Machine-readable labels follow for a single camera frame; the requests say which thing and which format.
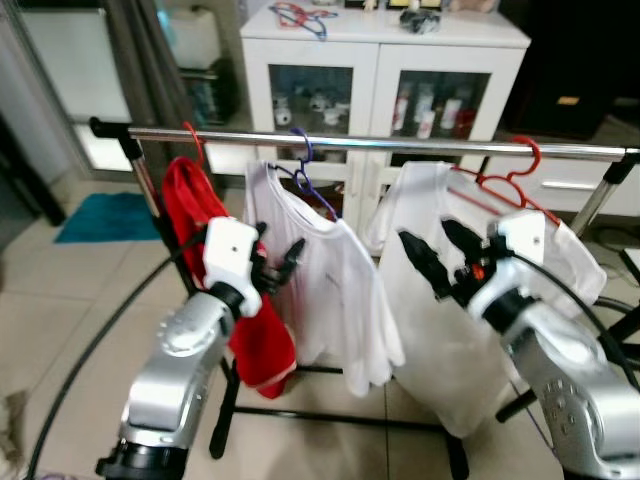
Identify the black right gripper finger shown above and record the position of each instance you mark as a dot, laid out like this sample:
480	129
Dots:
462	238
425	265

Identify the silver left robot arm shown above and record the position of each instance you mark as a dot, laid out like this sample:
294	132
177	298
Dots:
170	370

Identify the blue hanger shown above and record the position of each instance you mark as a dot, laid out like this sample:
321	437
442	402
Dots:
318	30

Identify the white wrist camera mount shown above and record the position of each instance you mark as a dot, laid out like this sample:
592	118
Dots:
520	238
230	250

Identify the white framed glass door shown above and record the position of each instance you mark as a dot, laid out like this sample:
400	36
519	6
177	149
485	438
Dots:
70	80

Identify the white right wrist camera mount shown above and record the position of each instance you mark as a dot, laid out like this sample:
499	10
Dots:
520	238

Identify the red plastic hanger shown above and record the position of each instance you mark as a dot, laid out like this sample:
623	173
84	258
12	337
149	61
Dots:
290	14
197	140
537	158

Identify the beige floor cloth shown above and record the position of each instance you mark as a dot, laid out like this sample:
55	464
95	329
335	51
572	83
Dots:
12	435

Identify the grey curtain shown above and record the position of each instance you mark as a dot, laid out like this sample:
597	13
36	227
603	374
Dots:
135	60

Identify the black speaker gold label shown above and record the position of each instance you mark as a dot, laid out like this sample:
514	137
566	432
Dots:
560	60

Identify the white low drawer cabinet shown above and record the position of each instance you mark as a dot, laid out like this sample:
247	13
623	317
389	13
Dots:
600	195

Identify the purple hanger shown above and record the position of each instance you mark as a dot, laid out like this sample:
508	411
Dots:
306	150

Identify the small white t-shirt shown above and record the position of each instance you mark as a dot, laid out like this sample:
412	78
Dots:
320	280

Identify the metal clothes rack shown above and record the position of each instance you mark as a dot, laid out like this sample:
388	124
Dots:
400	143

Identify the large white t-shirt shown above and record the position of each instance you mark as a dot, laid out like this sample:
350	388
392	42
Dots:
440	350

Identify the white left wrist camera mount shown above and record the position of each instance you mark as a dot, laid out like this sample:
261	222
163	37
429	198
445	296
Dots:
230	250

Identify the plain red garment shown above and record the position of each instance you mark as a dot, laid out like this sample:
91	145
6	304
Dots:
262	350

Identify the white glass door cabinet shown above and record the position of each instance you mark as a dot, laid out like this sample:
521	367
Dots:
380	60

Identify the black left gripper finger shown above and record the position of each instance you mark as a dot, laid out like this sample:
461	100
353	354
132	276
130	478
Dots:
264	231
295	256

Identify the dark grey bundle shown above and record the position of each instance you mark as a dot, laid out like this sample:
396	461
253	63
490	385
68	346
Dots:
420	22

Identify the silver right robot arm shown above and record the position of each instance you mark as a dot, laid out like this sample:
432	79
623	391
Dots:
570	390

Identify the teal floor mat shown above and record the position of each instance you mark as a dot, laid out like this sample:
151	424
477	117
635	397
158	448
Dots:
105	218

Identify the white plastic canister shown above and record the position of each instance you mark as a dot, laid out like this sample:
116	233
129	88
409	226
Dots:
195	40

